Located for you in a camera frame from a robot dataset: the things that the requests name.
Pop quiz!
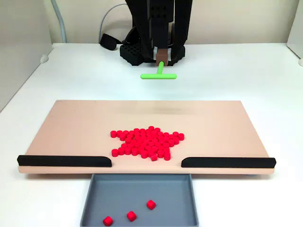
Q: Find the black foam barrier strip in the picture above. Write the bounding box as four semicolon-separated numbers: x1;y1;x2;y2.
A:
17;155;112;168
181;157;276;169

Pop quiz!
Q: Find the beige flat board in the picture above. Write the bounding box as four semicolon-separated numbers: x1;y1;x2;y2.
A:
18;100;275;177

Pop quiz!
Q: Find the pile of red granules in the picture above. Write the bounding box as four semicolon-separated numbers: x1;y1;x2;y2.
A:
110;126;185;162

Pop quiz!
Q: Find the thin white cable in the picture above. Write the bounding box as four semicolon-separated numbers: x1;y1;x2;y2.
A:
98;1;119;44

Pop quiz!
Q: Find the green T-shaped pusher tool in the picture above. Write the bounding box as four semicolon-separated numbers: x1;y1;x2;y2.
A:
140;48;178;80

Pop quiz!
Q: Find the grey conduit tube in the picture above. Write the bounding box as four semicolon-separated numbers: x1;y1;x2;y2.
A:
51;0;67;44

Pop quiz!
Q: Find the grey plastic tray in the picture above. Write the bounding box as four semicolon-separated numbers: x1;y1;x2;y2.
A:
80;174;199;227

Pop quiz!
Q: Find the white partition panel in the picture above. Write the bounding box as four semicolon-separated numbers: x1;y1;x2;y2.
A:
286;0;303;60
0;0;53;112

